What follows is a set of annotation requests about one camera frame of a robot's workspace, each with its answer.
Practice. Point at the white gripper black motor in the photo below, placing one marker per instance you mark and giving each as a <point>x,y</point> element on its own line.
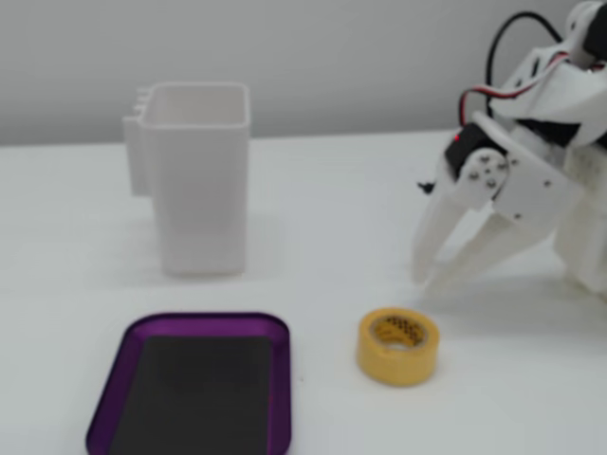
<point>531,182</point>

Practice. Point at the yellow masking tape roll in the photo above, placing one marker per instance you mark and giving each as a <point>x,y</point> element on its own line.
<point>393,369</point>

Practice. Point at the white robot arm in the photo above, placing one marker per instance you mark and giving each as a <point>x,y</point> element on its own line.
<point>559,90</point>

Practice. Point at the purple metal tray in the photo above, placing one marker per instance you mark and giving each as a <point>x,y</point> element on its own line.
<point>282,369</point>

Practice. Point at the white plastic container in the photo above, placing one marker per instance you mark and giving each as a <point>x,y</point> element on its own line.
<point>199,189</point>

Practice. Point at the black tray mat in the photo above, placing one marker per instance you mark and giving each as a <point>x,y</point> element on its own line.
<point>199,398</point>

